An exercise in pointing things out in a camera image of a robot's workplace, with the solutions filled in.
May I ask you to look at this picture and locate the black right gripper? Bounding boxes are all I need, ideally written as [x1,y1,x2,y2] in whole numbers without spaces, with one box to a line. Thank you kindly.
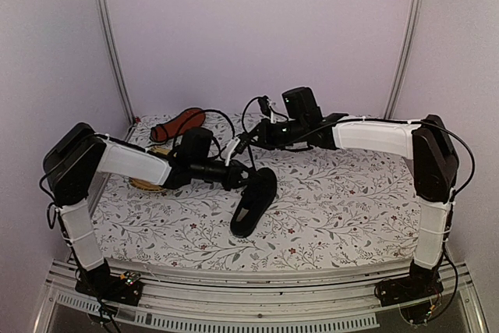
[243,119,306,151]

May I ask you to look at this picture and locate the black shoelace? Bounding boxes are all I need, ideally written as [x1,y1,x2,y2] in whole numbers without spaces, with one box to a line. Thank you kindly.
[246,144,258,175]

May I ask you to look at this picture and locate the right aluminium frame post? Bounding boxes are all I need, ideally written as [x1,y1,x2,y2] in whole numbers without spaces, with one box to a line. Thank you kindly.
[383,0,423,119]

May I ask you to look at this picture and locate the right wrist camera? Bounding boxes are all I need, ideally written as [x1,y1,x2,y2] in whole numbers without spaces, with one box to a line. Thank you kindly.
[257,95,278,124]

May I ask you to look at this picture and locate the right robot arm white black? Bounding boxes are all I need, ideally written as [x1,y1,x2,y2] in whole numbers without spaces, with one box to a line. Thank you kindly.
[250,87,459,299]

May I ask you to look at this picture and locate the black shoe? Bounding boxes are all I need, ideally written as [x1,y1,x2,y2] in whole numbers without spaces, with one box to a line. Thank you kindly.
[230,168,278,238]

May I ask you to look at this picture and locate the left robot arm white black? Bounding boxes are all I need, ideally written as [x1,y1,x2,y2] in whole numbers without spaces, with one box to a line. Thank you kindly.
[39,122,250,297]

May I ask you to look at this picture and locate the red-soled shoe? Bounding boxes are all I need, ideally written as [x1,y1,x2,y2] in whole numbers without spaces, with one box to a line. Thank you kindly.
[150,108,206,143]

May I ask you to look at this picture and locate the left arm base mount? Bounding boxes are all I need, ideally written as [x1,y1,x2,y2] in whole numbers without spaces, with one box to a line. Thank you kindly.
[75,269,144,306]

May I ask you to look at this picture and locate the front aluminium rail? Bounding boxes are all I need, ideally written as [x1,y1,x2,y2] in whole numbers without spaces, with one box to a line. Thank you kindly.
[34,260,492,332]

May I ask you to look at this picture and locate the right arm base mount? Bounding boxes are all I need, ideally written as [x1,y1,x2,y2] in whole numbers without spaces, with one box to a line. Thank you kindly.
[374,272,444,306]

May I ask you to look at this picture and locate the floral tablecloth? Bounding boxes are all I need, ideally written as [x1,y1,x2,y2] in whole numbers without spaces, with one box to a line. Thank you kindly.
[80,113,448,273]

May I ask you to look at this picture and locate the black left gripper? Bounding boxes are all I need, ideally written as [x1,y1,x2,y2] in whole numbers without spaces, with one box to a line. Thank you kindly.
[192,159,261,193]

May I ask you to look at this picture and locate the aluminium frame post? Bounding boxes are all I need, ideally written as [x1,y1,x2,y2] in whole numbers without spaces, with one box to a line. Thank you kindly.
[95,0,135,125]
[383,0,423,119]

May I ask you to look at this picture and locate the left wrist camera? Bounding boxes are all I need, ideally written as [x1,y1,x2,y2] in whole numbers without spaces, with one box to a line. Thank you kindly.
[222,134,250,166]

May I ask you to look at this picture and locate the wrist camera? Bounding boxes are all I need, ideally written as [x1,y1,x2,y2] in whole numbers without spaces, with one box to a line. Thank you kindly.
[222,134,250,166]
[257,95,278,124]

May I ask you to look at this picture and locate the left aluminium frame post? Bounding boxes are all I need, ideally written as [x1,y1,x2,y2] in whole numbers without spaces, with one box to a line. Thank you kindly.
[95,0,135,125]

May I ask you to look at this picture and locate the woven bamboo tray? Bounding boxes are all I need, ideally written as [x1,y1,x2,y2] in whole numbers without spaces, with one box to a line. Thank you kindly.
[129,145,170,193]

